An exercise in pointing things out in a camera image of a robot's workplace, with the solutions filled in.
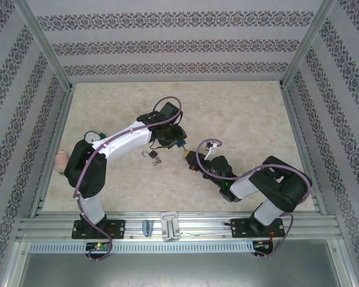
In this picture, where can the slanted aluminium frame post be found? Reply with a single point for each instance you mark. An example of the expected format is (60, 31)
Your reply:
(309, 45)
(41, 45)

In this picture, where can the pink toy figure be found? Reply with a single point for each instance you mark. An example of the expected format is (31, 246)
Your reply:
(60, 161)

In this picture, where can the aluminium table side rail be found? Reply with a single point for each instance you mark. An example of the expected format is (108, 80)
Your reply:
(56, 143)
(299, 143)

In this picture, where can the aluminium extrusion rail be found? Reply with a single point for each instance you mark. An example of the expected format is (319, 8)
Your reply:
(197, 224)

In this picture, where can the short aluminium frame post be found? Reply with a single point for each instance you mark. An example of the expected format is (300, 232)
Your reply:
(15, 269)
(343, 269)

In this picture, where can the grey plastic clamp bracket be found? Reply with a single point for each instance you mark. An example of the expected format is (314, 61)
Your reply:
(170, 219)

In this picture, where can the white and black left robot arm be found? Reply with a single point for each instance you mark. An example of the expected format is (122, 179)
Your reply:
(125, 140)

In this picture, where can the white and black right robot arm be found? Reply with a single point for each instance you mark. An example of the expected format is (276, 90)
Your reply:
(280, 185)

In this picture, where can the small black padlock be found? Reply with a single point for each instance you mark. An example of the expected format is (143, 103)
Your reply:
(152, 154)

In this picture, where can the grey sheet metal panel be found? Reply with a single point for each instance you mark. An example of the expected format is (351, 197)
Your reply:
(179, 272)

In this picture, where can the small green circuit board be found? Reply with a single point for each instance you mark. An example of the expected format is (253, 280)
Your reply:
(261, 245)
(99, 246)

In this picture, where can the blue plastic clip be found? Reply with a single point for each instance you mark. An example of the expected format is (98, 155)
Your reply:
(146, 228)

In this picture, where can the teal alarm clock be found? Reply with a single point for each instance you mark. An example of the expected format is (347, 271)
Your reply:
(91, 137)

